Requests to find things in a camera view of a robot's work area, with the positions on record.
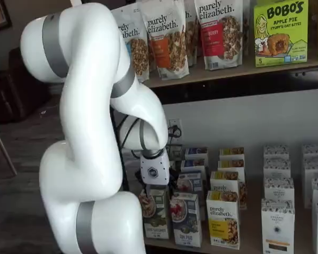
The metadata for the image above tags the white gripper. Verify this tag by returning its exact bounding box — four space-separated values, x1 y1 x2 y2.
135 149 181 199

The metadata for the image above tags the blue white oatmeal box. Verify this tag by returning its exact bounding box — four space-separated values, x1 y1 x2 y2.
176 170 206 222
170 192 202 248
180 158 207 173
184 147 209 160

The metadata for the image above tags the green white oatmeal box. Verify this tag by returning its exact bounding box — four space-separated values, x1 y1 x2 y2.
138 186 171 239

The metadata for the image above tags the yellow white granola box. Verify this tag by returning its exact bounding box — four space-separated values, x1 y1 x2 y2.
209 170 247 210
217 159 246 174
219 147 245 160
206 190 241 251

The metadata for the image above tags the green Bobo's snack box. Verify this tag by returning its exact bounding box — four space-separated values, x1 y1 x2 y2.
253 0 310 68

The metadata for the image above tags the blue label granola bag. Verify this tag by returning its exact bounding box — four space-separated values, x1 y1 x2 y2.
110 5 151 83

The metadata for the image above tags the orange label granola bag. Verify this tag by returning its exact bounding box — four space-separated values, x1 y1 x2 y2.
137 0 190 80
184 0 200 67

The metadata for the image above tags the red label granola bag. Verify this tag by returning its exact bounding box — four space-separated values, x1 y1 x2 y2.
194 0 243 71

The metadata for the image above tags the chair with wooden leg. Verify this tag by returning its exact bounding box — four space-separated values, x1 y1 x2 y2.
0 117 18 177

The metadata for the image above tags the brown armchair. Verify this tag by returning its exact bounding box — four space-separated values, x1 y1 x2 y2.
0 45 59 125

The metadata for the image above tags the dark framed picture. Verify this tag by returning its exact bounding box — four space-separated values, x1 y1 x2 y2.
0 0 13 35

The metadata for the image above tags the black plug with cord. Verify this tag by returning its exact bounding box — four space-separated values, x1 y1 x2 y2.
166 125 183 146

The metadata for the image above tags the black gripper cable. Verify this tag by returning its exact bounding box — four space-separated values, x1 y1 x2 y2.
110 105 144 193

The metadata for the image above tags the white wall outlet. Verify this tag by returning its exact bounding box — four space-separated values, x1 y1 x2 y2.
167 118 183 145

